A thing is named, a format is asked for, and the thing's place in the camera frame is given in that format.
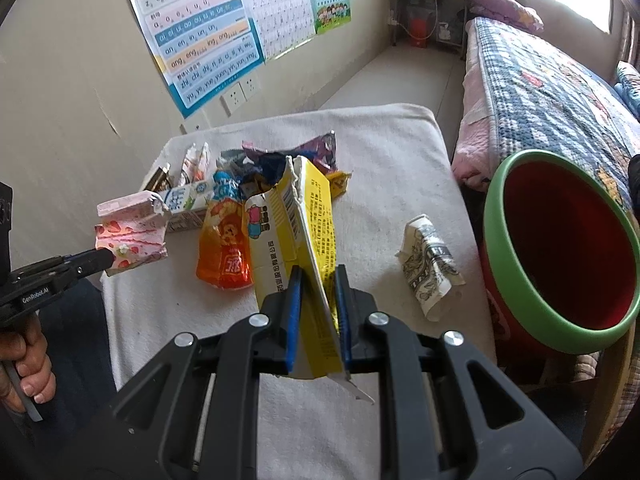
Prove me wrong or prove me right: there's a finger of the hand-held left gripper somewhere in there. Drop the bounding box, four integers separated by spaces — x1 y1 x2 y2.
29 252 95 273
50 248 117 287

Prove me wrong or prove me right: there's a red plastic container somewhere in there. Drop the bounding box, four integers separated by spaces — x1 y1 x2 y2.
407 7 434 41

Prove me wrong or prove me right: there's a yellow paper carton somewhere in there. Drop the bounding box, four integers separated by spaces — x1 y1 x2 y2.
244 155 376 404

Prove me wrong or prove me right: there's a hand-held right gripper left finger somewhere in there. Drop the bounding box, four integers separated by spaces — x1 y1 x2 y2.
112 266 304 480

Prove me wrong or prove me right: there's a purple foil wrapper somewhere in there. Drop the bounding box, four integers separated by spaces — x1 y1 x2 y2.
242 132 337 177

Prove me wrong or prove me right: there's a dark blue snack bag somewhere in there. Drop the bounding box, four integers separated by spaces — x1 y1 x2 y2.
252 152 292 188

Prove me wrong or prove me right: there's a folded blue checked blanket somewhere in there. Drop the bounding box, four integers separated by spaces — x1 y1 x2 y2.
614 60 640 112

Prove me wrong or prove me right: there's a pink strawberry print carton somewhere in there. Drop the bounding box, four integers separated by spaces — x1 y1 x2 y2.
94 192 174 277

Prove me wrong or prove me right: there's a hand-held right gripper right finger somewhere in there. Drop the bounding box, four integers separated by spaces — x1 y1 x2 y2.
334 264 585 480

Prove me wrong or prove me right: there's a golden brown wrapper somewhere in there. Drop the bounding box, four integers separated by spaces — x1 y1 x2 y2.
144 164 172 194

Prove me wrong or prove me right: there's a person's left hand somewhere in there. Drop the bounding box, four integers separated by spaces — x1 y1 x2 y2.
0 317 57 405

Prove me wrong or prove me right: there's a blue bordered letter wall poster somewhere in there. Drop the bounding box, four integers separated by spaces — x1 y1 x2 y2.
116 0 266 120

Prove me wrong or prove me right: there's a white and blue milk carton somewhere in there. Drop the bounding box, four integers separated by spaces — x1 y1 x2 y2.
161 182 215 234

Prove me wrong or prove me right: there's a red bucket with green rim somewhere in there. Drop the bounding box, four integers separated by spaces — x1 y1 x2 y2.
481 149 640 361

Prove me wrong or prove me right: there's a pink pillow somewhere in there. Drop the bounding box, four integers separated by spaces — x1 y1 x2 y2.
469 0 545 34

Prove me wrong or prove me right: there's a wooden headboard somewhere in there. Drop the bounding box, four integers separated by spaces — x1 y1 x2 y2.
609 0 640 72

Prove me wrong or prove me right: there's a bed with patchwork quilt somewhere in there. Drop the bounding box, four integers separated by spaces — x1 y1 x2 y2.
465 15 640 213

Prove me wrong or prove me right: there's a wooden bed frame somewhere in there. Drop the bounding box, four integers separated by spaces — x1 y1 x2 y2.
581 331 640 462

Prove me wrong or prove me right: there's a white and red wrapper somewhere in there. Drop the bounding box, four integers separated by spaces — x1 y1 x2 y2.
179 142 212 184

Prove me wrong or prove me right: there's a white chart wall poster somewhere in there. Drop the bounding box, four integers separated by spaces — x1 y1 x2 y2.
237 0 317 64

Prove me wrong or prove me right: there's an orange snack pouch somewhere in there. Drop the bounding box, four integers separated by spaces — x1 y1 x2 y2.
195 170 254 291

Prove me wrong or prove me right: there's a crumpled white patterned wrapper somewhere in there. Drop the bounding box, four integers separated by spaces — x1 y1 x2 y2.
395 214 467 322

